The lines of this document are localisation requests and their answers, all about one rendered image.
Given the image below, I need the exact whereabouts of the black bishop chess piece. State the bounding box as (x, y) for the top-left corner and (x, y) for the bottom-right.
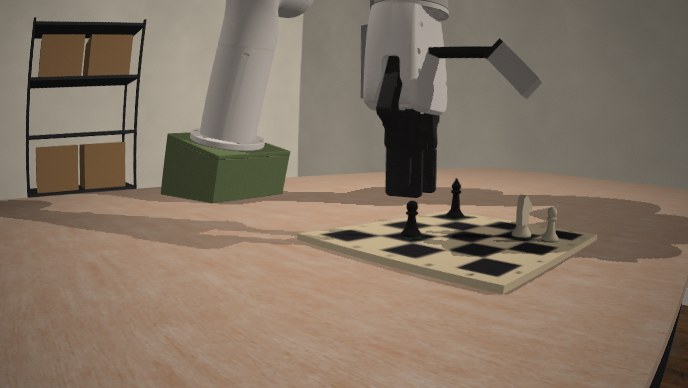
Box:
(446, 178), (464, 219)

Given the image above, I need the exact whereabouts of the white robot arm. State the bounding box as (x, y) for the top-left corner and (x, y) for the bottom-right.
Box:
(190, 0), (542, 151)

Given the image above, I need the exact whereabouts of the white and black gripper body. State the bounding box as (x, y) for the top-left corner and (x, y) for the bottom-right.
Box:
(363, 0), (449, 115)

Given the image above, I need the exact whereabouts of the white pawn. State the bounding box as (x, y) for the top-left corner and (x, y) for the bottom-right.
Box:
(541, 207), (559, 242)

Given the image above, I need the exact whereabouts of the black pawn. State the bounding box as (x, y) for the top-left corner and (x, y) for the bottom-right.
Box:
(401, 201), (421, 238)

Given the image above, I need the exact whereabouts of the white knight chess piece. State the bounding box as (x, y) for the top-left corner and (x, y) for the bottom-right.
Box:
(511, 195), (532, 238)

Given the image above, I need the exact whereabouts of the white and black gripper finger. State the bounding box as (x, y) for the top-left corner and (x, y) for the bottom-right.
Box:
(419, 113), (440, 193)
(376, 56), (423, 198)

